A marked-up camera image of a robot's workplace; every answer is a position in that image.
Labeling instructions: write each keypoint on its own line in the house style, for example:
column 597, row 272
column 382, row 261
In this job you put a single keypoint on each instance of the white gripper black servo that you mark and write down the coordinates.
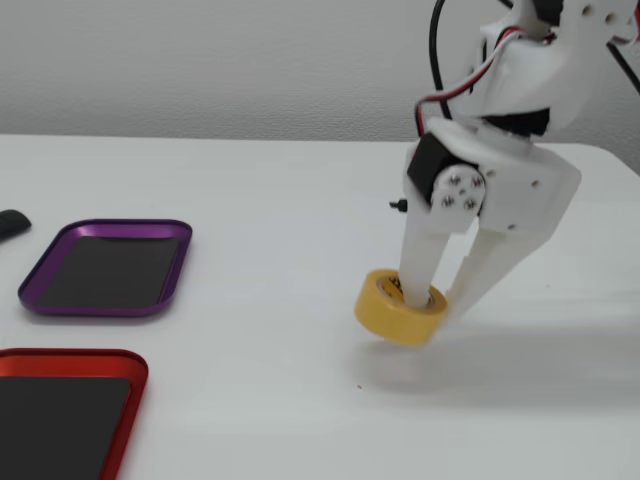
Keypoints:
column 520, row 182

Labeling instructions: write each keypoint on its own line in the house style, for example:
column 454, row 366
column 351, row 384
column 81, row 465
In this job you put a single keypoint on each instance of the yellow masking tape roll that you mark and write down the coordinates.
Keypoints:
column 390, row 316

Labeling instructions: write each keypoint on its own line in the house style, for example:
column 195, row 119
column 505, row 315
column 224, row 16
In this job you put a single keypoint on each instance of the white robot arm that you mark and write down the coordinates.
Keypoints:
column 535, row 65

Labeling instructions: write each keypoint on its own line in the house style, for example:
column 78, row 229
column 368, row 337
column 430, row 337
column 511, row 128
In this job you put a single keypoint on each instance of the purple metal dish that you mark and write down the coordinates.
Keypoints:
column 105, row 270

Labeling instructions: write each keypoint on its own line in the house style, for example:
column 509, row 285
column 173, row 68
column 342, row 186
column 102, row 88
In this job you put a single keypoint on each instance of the red metal dish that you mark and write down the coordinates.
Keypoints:
column 55, row 420

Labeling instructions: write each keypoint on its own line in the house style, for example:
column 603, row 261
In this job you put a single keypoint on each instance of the black flat device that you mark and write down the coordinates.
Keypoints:
column 12, row 222

